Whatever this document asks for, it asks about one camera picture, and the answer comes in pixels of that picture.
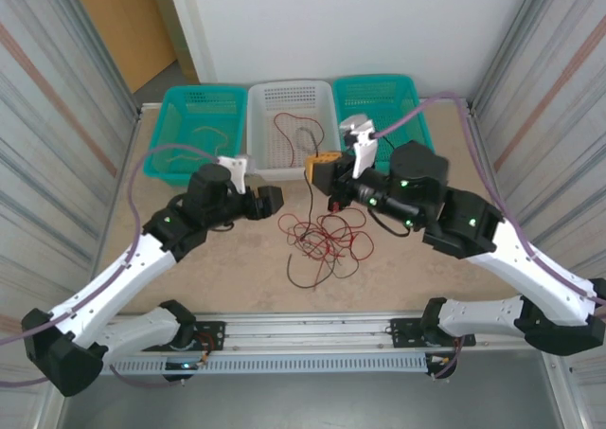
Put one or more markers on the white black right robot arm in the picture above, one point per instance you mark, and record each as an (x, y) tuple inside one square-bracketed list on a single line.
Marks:
[(530, 277)]

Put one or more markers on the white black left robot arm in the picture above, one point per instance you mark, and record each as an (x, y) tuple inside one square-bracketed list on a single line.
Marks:
[(120, 282)]

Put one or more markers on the white plastic basket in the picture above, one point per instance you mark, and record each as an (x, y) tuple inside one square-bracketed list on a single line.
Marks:
[(293, 97)]

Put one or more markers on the teal plastic basket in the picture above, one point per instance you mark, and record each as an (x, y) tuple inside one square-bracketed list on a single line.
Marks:
[(189, 112), (374, 93)]

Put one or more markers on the brown wooden door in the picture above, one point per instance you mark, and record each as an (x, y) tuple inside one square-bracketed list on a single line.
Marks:
[(123, 22)]

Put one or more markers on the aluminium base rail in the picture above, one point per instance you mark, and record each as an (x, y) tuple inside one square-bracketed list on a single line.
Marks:
[(308, 329)]

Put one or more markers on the white door frame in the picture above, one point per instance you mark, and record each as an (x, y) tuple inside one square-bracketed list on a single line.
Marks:
[(189, 22)]

